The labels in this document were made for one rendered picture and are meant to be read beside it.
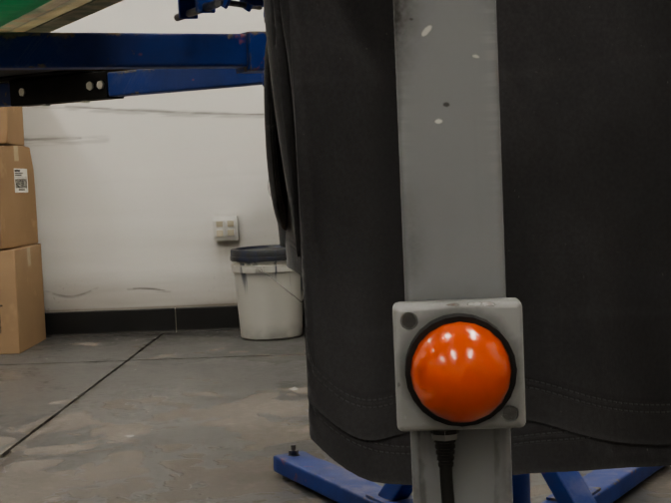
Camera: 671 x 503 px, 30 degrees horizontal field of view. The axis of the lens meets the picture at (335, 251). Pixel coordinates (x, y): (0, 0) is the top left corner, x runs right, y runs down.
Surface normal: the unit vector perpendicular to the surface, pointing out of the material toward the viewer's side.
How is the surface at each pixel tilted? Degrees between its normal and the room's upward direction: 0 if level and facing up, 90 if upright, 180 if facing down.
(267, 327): 93
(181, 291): 90
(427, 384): 99
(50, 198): 90
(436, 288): 90
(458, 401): 119
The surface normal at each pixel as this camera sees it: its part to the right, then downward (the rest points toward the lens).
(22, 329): 1.00, -0.03
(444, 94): -0.05, 0.07
